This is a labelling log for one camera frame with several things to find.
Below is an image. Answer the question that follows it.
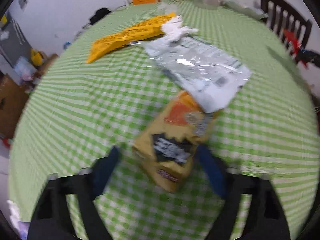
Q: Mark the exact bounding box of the yellow brown snack bag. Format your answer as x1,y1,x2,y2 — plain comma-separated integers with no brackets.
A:
132,91,220,192

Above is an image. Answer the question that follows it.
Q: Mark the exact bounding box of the silver foil wrapper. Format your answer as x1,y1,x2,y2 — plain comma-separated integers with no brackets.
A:
144,36,252,113

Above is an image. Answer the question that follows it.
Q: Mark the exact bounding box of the brown cardboard box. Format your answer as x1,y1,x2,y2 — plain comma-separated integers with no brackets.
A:
0,75,29,139

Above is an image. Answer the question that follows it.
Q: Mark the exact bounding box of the black bag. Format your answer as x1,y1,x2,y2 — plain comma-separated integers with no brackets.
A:
89,7,112,25

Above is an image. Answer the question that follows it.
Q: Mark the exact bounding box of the green checkered tablecloth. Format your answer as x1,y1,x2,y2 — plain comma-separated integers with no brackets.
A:
9,0,319,239

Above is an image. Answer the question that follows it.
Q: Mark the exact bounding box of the long yellow snack wrapper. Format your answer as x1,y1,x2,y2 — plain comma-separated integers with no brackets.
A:
87,12,176,63

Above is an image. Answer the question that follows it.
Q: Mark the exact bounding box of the grey refrigerator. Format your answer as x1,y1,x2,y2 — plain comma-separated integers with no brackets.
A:
1,11,31,67

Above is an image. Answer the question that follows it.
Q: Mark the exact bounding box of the white crumpled tissue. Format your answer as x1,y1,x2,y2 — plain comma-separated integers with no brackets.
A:
161,16,199,42

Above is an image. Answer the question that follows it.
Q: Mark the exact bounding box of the yellow tote bag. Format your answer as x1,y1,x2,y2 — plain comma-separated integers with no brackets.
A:
30,48,43,67

